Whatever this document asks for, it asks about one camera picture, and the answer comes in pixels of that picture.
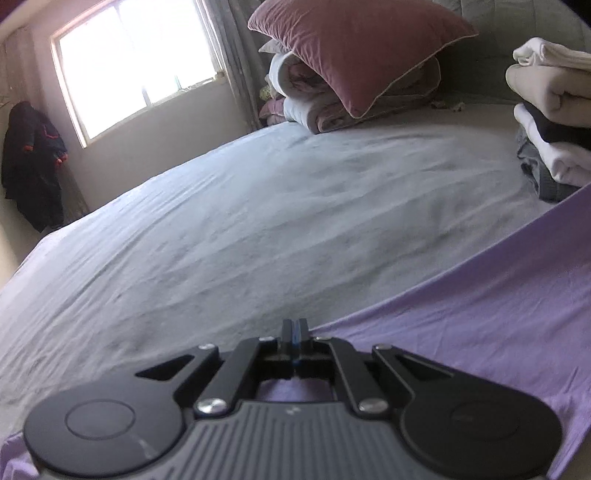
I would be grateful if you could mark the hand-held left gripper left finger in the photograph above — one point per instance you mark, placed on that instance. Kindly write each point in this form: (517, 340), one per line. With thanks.
(290, 350)

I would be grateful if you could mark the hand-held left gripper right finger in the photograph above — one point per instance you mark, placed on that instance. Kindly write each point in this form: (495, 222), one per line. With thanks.
(302, 350)

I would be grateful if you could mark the lilac pants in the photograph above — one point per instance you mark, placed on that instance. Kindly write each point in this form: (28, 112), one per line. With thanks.
(461, 323)

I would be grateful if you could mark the stack of folded clothes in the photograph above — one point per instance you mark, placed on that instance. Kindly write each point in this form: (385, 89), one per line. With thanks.
(554, 92)

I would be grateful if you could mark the small pink cushion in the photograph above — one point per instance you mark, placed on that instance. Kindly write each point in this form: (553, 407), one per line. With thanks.
(272, 110)

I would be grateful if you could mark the folded white pink quilt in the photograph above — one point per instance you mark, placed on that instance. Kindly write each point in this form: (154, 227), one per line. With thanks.
(304, 101)

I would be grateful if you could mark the green floral cloth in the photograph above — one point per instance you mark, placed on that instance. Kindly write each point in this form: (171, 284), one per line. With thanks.
(267, 91)

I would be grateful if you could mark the grey patterned curtain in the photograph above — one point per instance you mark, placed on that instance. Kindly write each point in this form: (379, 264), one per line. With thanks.
(240, 69)

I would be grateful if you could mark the pink pillow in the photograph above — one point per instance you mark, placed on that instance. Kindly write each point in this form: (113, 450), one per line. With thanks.
(360, 46)

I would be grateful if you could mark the dark hanging jacket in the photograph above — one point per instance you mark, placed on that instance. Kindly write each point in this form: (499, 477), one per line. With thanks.
(32, 175)

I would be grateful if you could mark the window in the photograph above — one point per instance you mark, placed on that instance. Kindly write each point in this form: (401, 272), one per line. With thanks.
(129, 60)

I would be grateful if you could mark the grey quilted headboard cover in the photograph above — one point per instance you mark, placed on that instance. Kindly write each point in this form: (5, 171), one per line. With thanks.
(498, 27)

